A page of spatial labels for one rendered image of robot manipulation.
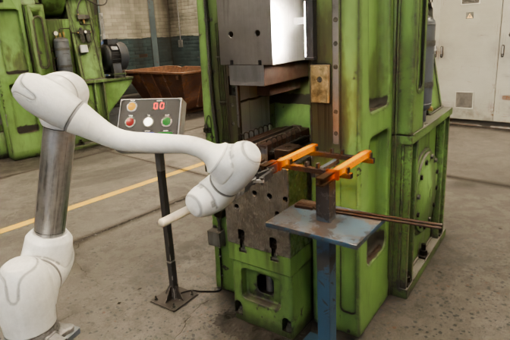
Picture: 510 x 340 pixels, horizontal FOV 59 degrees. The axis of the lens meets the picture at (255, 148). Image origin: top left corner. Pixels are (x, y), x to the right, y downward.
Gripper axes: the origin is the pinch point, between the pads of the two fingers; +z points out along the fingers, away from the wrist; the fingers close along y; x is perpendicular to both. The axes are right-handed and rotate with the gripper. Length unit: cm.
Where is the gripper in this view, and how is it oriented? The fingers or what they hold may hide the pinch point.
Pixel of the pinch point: (269, 168)
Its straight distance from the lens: 166.4
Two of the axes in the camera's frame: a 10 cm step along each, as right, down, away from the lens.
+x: -0.5, -9.7, -2.6
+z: 5.8, -2.4, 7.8
